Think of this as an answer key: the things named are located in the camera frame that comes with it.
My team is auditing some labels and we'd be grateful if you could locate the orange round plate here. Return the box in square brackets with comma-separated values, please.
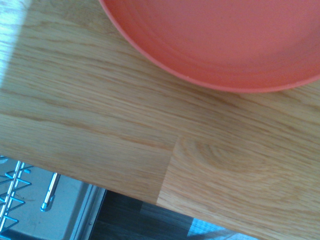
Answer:
[98, 0, 320, 94]

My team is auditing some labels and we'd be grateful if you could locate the stainless dishwasher door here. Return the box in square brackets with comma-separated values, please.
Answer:
[0, 159, 109, 240]

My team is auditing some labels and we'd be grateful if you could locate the wire dishwasher rack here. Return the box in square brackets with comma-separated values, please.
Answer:
[0, 154, 34, 232]

